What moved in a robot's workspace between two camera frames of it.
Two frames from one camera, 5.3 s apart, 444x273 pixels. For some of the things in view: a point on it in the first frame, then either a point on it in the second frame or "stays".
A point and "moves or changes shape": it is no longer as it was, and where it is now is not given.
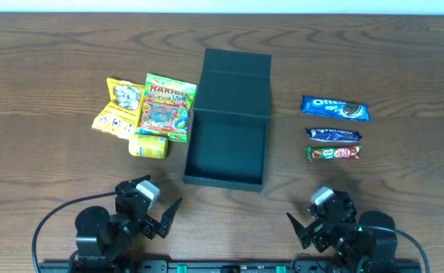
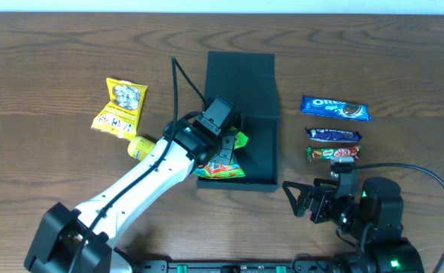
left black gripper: (148, 226) → (225, 148)
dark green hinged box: (227, 136) moves or changes shape
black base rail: (195, 266) stays
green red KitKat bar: (330, 152) stays
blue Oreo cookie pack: (337, 108) stays
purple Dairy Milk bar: (333, 135) stays
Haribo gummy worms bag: (166, 108) → (220, 171)
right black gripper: (317, 233) → (319, 203)
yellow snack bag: (122, 117) stays
